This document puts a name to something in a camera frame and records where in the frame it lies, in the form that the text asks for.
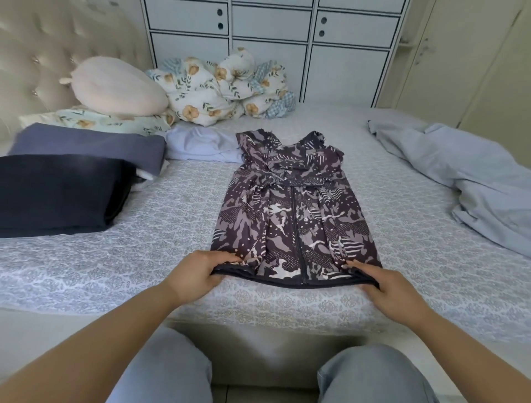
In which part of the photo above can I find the person's right hand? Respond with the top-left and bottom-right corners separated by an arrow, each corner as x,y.
343,259 -> 436,332

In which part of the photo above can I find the light lavender sunscreen jacket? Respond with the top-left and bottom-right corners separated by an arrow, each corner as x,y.
166,125 -> 246,164

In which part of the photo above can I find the pink plush pillow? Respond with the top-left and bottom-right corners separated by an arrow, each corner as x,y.
58,55 -> 172,117

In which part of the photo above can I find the grey printed t-shirt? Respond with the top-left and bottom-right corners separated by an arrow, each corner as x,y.
8,122 -> 169,177

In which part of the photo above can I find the floral bunched quilt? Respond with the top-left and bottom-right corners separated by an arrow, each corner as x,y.
162,56 -> 298,120

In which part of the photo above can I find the white door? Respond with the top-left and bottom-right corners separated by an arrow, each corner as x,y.
377,0 -> 531,167

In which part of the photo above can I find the dark purple patterned garment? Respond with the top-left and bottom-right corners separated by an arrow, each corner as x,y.
209,128 -> 383,290

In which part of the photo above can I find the bed with grey patterned sheet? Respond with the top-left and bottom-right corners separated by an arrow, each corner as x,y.
0,101 -> 531,379

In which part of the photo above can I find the person's left forearm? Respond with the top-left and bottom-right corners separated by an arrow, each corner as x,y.
0,284 -> 179,403

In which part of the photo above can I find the beige tufted headboard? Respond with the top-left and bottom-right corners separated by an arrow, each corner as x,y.
0,0 -> 154,142

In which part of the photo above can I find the floral pillow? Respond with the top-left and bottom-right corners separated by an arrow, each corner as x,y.
18,105 -> 179,138

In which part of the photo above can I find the white wardrobe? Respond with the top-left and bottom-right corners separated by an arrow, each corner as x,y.
139,0 -> 412,107

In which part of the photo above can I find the person's right forearm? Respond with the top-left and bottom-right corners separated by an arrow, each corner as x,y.
407,311 -> 531,403

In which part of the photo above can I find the white printed t-shirt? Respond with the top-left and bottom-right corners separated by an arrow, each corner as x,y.
133,164 -> 169,188

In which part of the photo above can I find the person's left hand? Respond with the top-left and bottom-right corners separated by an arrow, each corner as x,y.
160,250 -> 243,307

